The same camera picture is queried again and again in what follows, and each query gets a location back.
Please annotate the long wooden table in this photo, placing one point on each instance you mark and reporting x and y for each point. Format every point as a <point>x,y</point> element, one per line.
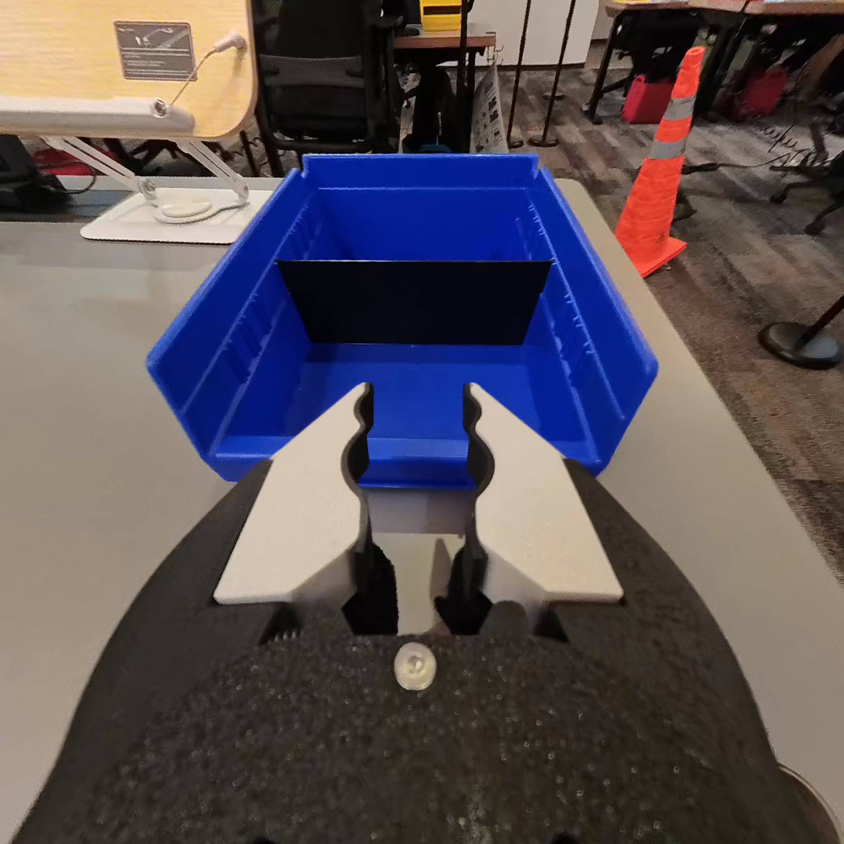
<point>659,6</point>

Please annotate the blue plastic bin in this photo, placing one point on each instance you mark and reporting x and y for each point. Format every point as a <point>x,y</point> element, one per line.
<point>422,395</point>

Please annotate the wooden book stand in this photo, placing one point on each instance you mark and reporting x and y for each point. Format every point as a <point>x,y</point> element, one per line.
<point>66,39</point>

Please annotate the black sign pole stand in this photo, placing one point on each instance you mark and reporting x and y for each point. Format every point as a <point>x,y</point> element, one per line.
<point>519,79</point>
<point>557,72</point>
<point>801,343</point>

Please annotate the black backpack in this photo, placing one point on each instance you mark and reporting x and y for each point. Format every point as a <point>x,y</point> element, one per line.
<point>428,112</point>

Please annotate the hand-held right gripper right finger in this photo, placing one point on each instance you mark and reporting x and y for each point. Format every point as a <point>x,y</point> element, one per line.
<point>540,527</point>

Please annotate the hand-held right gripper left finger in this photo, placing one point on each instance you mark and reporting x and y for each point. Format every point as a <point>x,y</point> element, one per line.
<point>297,527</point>

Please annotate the black divider panel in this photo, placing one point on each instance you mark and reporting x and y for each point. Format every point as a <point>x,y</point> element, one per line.
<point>415,303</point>

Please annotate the orange traffic cone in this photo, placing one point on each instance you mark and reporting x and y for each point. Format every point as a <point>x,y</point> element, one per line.
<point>659,184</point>

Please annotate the grey perforated panel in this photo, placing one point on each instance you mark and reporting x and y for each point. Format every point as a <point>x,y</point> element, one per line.
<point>489,112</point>

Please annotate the yellow storage bin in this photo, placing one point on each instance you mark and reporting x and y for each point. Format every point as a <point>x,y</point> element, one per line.
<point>440,20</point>

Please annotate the black mesh office chair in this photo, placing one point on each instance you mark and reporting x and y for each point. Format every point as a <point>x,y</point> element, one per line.
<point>316,86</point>

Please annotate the brown wooden table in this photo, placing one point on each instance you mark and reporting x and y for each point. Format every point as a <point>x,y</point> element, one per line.
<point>442,41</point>

